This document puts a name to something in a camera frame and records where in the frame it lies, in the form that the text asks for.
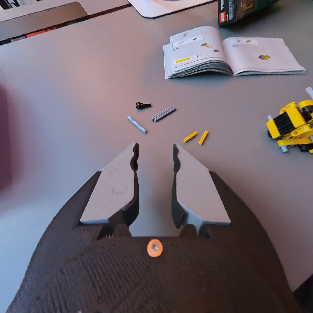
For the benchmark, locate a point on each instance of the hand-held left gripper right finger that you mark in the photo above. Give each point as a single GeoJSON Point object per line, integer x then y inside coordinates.
{"type": "Point", "coordinates": [198, 190]}

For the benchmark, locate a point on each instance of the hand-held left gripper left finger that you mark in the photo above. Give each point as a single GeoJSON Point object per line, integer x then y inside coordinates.
{"type": "Point", "coordinates": [112, 190]}

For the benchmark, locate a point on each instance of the yellow lego axle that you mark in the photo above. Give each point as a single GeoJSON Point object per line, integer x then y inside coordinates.
{"type": "Point", "coordinates": [203, 137]}
{"type": "Point", "coordinates": [190, 137]}

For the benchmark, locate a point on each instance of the light grey lego axle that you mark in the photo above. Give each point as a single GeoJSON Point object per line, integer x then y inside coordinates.
{"type": "Point", "coordinates": [137, 124]}

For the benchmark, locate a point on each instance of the black lego pin connector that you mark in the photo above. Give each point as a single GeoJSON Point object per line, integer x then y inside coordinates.
{"type": "Point", "coordinates": [143, 105]}

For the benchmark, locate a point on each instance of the yellow black lego vehicle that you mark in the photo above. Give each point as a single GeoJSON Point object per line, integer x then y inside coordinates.
{"type": "Point", "coordinates": [291, 122]}

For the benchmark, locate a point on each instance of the lego instruction booklet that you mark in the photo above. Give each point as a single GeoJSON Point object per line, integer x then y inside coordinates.
{"type": "Point", "coordinates": [195, 58]}

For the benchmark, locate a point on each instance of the lego set box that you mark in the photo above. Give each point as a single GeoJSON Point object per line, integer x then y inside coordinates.
{"type": "Point", "coordinates": [234, 12]}

